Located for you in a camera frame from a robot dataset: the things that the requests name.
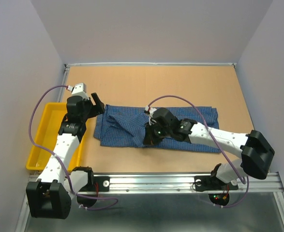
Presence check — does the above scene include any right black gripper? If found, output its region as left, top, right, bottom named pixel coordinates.
left=143, top=120, right=172, bottom=145

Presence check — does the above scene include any blue checked long sleeve shirt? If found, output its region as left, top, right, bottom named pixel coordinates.
left=93, top=104, right=220, bottom=153

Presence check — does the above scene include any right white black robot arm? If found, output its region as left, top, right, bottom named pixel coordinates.
left=143, top=106, right=275, bottom=189

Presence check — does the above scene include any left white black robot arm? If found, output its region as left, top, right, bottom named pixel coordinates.
left=26, top=93, right=105, bottom=219

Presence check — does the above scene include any yellow plastic tray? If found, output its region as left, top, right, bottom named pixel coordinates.
left=26, top=102, right=86, bottom=172

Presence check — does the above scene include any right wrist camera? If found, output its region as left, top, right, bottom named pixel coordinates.
left=144, top=106, right=157, bottom=125

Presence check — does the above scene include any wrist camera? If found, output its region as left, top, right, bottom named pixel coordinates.
left=71, top=83, right=88, bottom=98
left=144, top=106, right=157, bottom=125

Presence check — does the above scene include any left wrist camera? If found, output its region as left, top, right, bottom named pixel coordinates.
left=71, top=83, right=88, bottom=98

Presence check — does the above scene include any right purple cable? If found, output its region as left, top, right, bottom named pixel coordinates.
left=145, top=95, right=250, bottom=209

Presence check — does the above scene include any purple cable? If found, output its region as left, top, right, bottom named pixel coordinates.
left=29, top=85, right=119, bottom=211
left=145, top=95, right=250, bottom=209

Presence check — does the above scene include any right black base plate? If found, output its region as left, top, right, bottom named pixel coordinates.
left=192, top=175, right=239, bottom=192

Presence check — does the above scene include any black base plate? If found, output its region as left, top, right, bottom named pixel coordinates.
left=192, top=175, right=239, bottom=192
left=79, top=175, right=110, bottom=192

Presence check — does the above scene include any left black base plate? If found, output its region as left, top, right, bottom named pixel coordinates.
left=79, top=175, right=110, bottom=192

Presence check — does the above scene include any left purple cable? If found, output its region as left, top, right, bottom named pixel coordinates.
left=29, top=85, right=119, bottom=211

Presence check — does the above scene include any aluminium mounting rail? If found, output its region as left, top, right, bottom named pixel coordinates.
left=25, top=172, right=284, bottom=194

